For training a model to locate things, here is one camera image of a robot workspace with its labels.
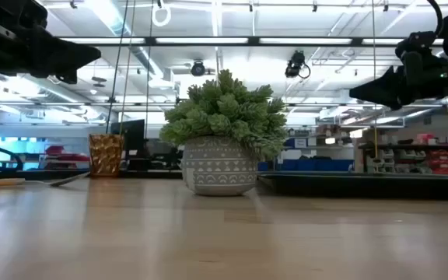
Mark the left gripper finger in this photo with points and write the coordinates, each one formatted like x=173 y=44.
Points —
x=68 y=48
x=70 y=72

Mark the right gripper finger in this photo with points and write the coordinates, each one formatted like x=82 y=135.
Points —
x=383 y=85
x=391 y=101

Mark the amber faceted cup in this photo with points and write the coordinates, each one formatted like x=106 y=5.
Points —
x=106 y=155

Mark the black plastic tray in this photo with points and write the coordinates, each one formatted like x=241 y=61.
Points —
x=364 y=188

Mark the thin black crossbar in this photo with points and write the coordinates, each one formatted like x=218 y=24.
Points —
x=325 y=104

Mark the shelving with red bins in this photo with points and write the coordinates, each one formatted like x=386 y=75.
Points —
x=442 y=159

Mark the red storage box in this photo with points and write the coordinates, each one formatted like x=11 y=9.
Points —
x=66 y=157

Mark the black monitor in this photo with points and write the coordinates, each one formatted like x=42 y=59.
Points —
x=132 y=136

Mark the blue storage bins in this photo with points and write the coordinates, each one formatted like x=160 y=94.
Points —
x=317 y=165

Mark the black crossbar with light strips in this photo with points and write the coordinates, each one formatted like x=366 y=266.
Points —
x=253 y=40

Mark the green plant in grey pot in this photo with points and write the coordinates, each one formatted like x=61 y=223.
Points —
x=218 y=167

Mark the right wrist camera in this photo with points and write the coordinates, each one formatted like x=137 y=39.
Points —
x=416 y=40

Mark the black round camera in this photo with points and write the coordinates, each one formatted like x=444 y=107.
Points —
x=198 y=68

